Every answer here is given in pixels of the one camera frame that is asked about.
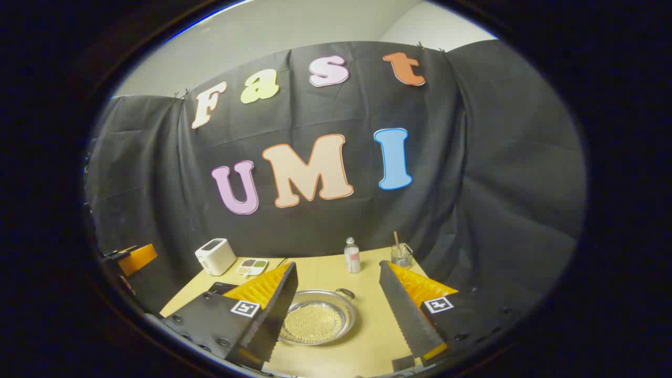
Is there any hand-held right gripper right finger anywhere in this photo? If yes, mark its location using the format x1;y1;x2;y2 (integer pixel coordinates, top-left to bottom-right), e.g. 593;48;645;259
379;260;518;371

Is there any pile of yellow soybeans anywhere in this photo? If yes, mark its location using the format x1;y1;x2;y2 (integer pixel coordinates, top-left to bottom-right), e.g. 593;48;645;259
283;303;343;344

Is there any clear bottle with pink label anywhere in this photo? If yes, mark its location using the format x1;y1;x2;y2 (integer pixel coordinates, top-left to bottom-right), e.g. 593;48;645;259
344;237;362;274

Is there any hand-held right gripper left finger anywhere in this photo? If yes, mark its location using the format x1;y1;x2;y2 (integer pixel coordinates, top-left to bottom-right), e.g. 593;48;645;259
157;261;299;371

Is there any white toaster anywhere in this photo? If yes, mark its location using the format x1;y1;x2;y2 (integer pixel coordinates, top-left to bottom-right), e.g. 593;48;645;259
195;238;237;277

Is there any clear ribbed holder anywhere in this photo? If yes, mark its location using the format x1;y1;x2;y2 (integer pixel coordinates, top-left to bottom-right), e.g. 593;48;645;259
391;243;414;269

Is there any black backdrop cloth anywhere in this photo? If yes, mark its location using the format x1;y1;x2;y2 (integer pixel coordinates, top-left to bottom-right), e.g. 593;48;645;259
84;39;587;326

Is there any white divided dish of beans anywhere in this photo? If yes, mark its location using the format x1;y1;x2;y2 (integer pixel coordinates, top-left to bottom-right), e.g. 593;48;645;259
236;258;269;277

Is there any steel pot with black handles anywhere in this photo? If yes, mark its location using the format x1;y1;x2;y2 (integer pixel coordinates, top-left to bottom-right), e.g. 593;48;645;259
278;288;358;346

